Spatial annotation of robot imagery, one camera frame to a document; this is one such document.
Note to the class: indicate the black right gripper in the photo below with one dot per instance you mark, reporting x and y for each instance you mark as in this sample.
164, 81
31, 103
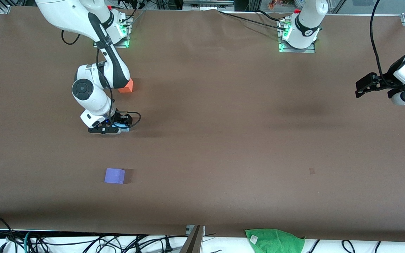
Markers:
120, 118

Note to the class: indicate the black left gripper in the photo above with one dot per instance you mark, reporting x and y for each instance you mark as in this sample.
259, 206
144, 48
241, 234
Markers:
387, 83

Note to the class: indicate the light blue foam block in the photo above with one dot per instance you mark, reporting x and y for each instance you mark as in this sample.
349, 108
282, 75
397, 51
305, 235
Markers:
126, 129

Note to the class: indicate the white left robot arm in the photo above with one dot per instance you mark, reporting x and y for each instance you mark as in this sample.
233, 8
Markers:
306, 21

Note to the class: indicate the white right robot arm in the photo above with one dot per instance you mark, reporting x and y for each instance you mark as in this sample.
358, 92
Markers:
65, 14

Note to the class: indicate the orange foam block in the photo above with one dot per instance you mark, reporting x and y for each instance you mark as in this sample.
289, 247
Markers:
128, 88

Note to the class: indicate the purple foam block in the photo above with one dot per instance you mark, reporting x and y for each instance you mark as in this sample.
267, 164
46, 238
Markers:
114, 176

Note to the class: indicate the colourful small object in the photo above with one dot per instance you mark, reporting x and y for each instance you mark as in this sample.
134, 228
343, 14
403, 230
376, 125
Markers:
276, 4

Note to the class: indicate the black power plug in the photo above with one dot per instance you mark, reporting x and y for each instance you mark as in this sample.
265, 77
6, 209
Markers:
168, 245

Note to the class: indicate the grey metal device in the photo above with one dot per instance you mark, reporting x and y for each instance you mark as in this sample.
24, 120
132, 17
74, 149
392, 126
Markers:
207, 4

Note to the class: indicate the green cloth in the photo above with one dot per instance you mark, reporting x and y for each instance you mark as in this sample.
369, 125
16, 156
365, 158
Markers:
274, 241

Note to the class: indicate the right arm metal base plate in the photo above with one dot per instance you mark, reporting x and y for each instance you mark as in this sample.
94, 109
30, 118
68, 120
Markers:
123, 44

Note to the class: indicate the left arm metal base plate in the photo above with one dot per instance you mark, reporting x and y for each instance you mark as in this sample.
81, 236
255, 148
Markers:
295, 50

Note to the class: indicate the aluminium profile post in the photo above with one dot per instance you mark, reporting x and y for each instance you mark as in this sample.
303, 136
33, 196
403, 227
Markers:
192, 242

